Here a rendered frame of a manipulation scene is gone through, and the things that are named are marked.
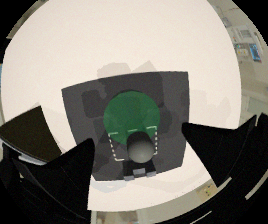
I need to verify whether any green glass bottle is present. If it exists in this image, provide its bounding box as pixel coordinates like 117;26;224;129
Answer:
103;89;161;163

